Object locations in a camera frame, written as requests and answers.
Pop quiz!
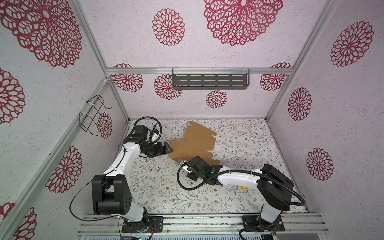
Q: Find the brown cardboard box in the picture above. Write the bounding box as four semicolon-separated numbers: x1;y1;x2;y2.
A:
169;122;220;166

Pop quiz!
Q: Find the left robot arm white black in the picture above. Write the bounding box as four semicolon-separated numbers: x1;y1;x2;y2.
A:
92;124;173;225

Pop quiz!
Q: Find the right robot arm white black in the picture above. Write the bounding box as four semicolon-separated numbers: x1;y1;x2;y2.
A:
177;156;294;224

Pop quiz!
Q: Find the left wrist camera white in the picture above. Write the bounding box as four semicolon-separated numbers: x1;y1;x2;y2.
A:
150;129;160;143

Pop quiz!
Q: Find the aluminium front rail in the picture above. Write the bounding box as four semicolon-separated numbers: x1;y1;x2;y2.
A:
75;213;330;237

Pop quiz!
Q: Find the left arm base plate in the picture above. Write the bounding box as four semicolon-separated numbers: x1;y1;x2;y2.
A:
122;216;164;234

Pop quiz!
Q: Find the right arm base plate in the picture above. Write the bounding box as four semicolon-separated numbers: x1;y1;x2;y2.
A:
242;215;285;232

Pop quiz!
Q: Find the dark metal wall shelf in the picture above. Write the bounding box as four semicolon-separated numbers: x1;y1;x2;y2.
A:
171;69;250;90

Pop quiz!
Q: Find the black wire wall rack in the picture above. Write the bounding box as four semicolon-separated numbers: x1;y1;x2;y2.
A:
78;95;113;139

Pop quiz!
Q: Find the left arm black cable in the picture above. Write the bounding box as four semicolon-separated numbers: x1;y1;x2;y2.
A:
69;176;121;223

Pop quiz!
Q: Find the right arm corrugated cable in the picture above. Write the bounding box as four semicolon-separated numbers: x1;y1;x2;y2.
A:
176;163;307;208

